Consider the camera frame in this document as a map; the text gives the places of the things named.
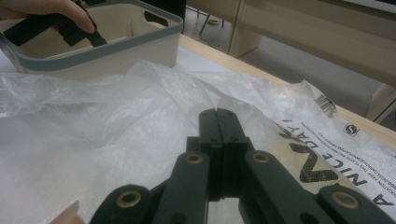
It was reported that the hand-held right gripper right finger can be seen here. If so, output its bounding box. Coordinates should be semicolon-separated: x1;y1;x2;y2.
217;107;254;199

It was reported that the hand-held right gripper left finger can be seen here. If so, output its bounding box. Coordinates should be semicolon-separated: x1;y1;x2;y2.
199;107;224;201

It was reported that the beige storage bin grey rim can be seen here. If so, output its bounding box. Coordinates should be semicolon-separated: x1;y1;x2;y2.
0;0;185;82

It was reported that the clear plastic bag smiley print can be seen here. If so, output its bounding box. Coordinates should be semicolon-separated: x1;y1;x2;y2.
0;60;396;224

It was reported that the beige wooden bench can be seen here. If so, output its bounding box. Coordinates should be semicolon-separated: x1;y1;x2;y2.
186;0;396;124

